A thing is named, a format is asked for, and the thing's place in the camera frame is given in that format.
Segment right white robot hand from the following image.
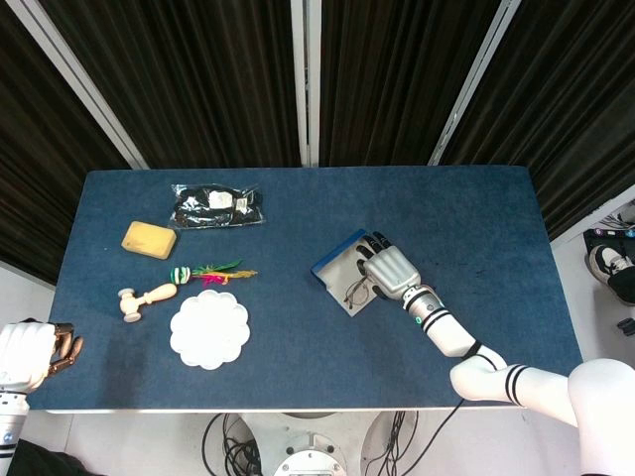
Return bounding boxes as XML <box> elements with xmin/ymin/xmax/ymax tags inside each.
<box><xmin>354</xmin><ymin>230</ymin><xmax>423</xmax><ymax>302</ymax></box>

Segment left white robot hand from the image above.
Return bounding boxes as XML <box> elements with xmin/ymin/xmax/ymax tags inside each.
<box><xmin>0</xmin><ymin>319</ymin><xmax>84</xmax><ymax>396</ymax></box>

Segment blue rectangular box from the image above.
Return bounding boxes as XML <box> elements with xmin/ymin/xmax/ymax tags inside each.
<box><xmin>311</xmin><ymin>228</ymin><xmax>383</xmax><ymax>318</ymax></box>

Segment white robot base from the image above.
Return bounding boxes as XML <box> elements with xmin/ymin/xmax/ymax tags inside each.
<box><xmin>236</xmin><ymin>411</ymin><xmax>398</xmax><ymax>476</ymax></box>

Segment dark blue cloth-covered table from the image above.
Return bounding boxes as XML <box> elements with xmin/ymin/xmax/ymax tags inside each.
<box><xmin>27</xmin><ymin>166</ymin><xmax>589</xmax><ymax>414</ymax></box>

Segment thin metal eyeglasses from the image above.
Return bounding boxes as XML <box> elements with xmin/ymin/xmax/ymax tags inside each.
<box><xmin>342</xmin><ymin>276</ymin><xmax>386</xmax><ymax>309</ymax></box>

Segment black bag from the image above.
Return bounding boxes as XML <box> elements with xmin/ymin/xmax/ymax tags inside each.
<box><xmin>7</xmin><ymin>439</ymin><xmax>93</xmax><ymax>476</ymax></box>

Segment small wooden mallet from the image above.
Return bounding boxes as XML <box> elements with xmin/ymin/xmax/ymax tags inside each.
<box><xmin>117</xmin><ymin>283</ymin><xmax>179</xmax><ymax>324</ymax></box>

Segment yellow sponge block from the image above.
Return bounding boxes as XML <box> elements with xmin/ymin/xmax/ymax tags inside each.
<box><xmin>120</xmin><ymin>220</ymin><xmax>179</xmax><ymax>260</ymax></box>

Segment colourful feather shuttlecock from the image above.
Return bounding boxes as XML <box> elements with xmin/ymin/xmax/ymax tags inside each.
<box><xmin>170</xmin><ymin>257</ymin><xmax>259</xmax><ymax>287</ymax></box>

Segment black item in plastic bag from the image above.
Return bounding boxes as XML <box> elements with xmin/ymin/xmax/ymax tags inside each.
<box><xmin>169</xmin><ymin>182</ymin><xmax>268</xmax><ymax>230</ymax></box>

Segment white flower-shaped plate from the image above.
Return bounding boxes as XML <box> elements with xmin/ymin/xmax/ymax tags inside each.
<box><xmin>169</xmin><ymin>290</ymin><xmax>252</xmax><ymax>371</ymax></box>

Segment dark pleated curtain panel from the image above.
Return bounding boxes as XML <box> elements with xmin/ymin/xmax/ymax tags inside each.
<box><xmin>38</xmin><ymin>0</ymin><xmax>304</xmax><ymax>171</ymax></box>
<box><xmin>319</xmin><ymin>0</ymin><xmax>503</xmax><ymax>168</ymax></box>
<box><xmin>440</xmin><ymin>0</ymin><xmax>635</xmax><ymax>240</ymax></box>
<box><xmin>0</xmin><ymin>0</ymin><xmax>131</xmax><ymax>287</ymax></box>

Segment black device with coloured buttons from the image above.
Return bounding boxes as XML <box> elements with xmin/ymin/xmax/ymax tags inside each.
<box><xmin>582</xmin><ymin>225</ymin><xmax>635</xmax><ymax>259</ymax></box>

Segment white and black sneaker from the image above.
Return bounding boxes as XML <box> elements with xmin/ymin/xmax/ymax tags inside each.
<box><xmin>587</xmin><ymin>244</ymin><xmax>631</xmax><ymax>285</ymax></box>

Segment black trouser leg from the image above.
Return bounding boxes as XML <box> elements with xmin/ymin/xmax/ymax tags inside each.
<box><xmin>605</xmin><ymin>265</ymin><xmax>635</xmax><ymax>304</ymax></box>

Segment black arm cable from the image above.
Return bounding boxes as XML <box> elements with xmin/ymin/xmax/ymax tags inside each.
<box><xmin>396</xmin><ymin>340</ymin><xmax>499</xmax><ymax>476</ymax></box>

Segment black floor cable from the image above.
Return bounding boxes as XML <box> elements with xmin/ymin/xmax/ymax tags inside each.
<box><xmin>364</xmin><ymin>410</ymin><xmax>421</xmax><ymax>476</ymax></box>

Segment white partition post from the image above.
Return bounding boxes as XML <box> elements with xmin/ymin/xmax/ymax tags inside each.
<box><xmin>290</xmin><ymin>0</ymin><xmax>322</xmax><ymax>168</ymax></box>
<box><xmin>4</xmin><ymin>0</ymin><xmax>150</xmax><ymax>171</ymax></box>
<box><xmin>427</xmin><ymin>0</ymin><xmax>522</xmax><ymax>168</ymax></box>

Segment black cable bundle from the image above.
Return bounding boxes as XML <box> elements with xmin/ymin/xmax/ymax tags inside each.
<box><xmin>201</xmin><ymin>412</ymin><xmax>262</xmax><ymax>476</ymax></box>

